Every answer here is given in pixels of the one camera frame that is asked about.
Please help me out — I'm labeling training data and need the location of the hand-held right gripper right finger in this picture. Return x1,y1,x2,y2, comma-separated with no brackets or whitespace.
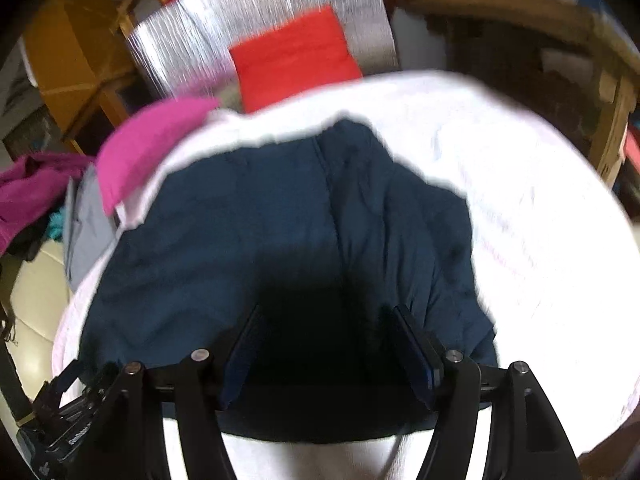
392,304,583,480

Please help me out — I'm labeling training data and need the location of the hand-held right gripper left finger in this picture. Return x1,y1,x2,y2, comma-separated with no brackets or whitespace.
119,304,268,480

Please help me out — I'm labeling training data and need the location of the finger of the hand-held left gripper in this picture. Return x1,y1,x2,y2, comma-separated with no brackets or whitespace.
44,362,121,413

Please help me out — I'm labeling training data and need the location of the navy blue jacket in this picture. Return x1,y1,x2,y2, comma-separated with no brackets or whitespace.
80,115,499,445

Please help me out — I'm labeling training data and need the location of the beige sofa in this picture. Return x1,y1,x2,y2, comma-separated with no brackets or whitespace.
0,240,77,411

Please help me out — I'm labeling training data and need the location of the grey garment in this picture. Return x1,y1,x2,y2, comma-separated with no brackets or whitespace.
62,165,127,287

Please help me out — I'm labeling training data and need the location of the teal garment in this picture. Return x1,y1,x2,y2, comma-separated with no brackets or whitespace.
46,204,69,242

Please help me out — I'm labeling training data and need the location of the white pink blanket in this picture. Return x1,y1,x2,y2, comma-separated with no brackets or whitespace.
52,70,640,480

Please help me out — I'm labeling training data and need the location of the magenta garment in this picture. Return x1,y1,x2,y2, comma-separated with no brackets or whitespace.
0,152,97,259

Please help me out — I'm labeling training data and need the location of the magenta cloth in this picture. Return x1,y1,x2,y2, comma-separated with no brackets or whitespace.
95,97,222,217

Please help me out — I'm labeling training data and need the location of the yellow wooden cabinet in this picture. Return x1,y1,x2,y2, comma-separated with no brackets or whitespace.
22,0,172,157

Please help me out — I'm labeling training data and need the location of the wooden table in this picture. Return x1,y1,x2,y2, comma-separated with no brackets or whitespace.
395,0,640,188

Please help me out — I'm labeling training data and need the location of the black strap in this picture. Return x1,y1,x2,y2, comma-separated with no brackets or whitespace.
0,332,35,423

